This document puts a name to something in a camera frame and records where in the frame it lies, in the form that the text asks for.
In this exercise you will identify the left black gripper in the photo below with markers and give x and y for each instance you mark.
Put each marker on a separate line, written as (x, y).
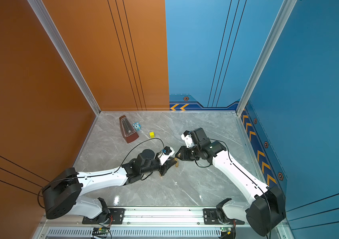
(166, 166)

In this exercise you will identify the left green circuit board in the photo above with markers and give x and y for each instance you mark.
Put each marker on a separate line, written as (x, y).
(101, 233)

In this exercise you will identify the aluminium front rail frame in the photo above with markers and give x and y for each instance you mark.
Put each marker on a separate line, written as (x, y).
(144, 223)

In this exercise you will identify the right green circuit board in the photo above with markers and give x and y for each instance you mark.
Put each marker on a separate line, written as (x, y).
(228, 233)

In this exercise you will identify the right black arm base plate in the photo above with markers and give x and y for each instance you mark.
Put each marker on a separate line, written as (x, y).
(214, 216)

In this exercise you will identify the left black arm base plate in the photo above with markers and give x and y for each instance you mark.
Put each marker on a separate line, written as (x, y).
(115, 216)

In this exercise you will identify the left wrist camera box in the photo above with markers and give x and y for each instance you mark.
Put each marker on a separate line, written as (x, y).
(165, 154)

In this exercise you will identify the green circuit board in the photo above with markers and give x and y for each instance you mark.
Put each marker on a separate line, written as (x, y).
(228, 233)
(101, 233)

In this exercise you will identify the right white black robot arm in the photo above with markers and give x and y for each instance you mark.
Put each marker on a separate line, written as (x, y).
(265, 206)

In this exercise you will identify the left aluminium corner post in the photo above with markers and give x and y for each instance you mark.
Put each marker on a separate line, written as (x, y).
(50, 28)

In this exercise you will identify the small blue owl toy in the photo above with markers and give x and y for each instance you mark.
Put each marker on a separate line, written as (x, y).
(137, 126)

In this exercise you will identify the dark red metronome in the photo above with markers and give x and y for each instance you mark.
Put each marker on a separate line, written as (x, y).
(127, 130)

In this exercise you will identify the right aluminium corner post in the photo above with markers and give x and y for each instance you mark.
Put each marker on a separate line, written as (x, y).
(271, 41)

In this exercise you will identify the aluminium corner post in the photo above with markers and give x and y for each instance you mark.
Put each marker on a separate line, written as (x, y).
(50, 28)
(271, 41)

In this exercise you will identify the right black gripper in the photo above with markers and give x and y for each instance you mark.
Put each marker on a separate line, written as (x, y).
(182, 155)

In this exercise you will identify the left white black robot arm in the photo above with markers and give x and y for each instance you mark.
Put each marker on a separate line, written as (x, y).
(66, 194)

